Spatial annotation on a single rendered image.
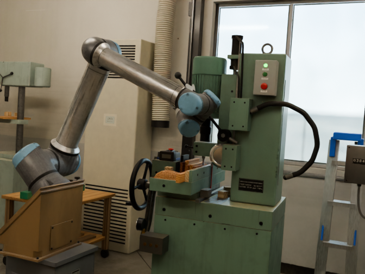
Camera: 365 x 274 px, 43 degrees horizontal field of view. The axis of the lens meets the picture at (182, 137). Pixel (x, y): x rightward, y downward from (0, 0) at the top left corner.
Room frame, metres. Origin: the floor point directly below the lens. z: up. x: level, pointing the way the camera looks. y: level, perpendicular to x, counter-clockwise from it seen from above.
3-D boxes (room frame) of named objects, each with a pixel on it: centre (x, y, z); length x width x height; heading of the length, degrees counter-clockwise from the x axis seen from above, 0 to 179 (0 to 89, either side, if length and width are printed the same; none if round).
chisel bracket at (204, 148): (2.37, -0.14, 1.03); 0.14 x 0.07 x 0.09; 70
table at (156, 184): (2.41, -0.01, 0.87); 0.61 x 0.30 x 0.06; 160
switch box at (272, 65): (2.14, -0.37, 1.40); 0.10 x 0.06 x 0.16; 70
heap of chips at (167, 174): (2.17, 0.05, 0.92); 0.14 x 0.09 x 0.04; 70
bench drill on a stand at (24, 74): (4.22, 1.49, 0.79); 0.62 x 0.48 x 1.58; 63
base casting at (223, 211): (2.34, -0.23, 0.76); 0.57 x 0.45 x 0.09; 70
